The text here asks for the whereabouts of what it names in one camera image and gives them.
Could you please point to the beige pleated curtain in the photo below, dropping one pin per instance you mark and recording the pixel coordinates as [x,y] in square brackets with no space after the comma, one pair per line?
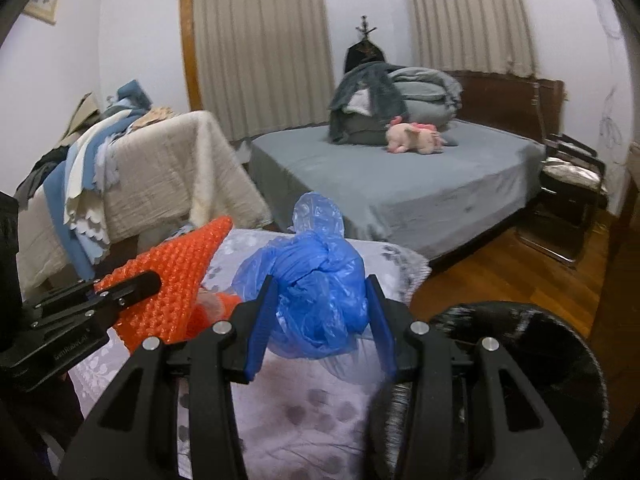
[470,20]
[265,55]

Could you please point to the grey bed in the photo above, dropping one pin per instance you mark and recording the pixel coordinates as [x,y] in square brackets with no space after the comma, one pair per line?
[400,190]

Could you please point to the blue plastic bag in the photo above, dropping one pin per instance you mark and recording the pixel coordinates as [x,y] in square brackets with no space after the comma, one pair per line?
[315,280]

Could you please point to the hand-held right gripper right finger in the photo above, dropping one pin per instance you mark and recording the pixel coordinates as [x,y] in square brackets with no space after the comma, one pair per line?
[382,335]

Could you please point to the blue white scalloped cloth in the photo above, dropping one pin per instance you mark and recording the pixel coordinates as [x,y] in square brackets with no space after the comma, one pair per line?
[80,195]

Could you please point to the folded grey blankets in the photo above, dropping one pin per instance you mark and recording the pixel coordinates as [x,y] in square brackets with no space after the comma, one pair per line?
[425,90]

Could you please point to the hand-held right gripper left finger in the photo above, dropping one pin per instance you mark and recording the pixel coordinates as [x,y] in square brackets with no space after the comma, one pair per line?
[257,340]

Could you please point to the floral grey quilt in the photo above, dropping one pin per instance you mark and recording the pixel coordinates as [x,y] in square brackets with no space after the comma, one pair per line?
[305,410]

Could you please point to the pink plush toy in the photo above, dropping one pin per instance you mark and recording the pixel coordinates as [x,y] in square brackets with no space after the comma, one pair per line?
[412,137]

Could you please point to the dark grey fuzzy blanket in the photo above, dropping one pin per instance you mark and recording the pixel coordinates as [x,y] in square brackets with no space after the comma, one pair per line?
[367,85]

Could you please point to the wooden headboard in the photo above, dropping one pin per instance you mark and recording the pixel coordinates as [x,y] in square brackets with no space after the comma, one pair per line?
[505,97]

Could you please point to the black folding chair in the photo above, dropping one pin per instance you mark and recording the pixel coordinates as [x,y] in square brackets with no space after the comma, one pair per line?
[570,175]

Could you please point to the coat rack with dark garment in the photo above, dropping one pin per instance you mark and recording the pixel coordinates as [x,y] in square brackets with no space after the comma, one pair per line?
[365,52]

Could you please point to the black bin with bag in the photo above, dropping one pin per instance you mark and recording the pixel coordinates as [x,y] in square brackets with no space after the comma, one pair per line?
[530,330]

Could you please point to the teal cloth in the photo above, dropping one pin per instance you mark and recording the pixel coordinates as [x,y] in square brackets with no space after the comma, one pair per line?
[132,94]

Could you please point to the beige blanket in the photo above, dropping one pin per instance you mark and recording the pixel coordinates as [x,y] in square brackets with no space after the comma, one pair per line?
[160,170]

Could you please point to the dark clothes pile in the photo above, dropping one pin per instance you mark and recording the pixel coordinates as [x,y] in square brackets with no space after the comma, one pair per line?
[42,170]

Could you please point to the brown cardboard piece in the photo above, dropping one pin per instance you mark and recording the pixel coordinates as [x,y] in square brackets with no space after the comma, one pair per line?
[82,115]

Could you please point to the wooden window frame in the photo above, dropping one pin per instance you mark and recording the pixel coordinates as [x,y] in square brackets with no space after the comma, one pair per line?
[189,50]

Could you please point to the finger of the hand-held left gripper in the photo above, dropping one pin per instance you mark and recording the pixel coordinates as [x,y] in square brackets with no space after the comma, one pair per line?
[90,317]
[135,285]

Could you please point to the orange bubble wrap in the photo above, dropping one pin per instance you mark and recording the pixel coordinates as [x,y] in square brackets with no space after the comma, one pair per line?
[185,270]

